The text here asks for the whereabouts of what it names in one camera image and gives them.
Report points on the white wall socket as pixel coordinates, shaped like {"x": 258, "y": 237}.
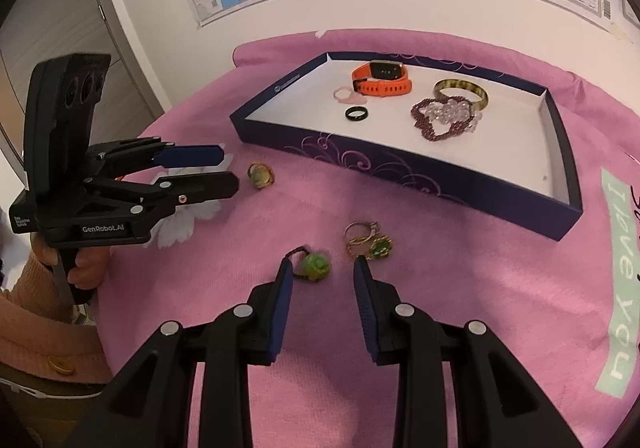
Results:
{"x": 631, "y": 8}

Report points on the peach buttoned garment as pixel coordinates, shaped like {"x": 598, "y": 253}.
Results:
{"x": 50, "y": 353}

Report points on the brown striped bangle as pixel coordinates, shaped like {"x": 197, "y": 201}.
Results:
{"x": 457, "y": 86}

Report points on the dark blue cardboard box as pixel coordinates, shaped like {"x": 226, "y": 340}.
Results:
{"x": 500, "y": 163}

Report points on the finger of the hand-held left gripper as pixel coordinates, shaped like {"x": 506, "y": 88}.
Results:
{"x": 210, "y": 186}
{"x": 190, "y": 155}

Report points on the person's left forearm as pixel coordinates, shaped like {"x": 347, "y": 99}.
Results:
{"x": 30, "y": 293}

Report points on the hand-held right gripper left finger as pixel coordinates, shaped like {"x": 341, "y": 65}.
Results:
{"x": 285, "y": 308}

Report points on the olive green trousers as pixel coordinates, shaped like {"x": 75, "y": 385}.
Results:
{"x": 35, "y": 413}

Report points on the orange smartwatch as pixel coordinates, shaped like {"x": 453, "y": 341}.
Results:
{"x": 385, "y": 87}

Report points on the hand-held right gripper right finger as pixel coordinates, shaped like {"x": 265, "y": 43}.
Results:
{"x": 364, "y": 308}

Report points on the person's left hand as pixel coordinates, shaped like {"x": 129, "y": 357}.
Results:
{"x": 90, "y": 268}

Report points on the pink floral cloth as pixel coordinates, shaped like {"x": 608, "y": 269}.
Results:
{"x": 450, "y": 278}

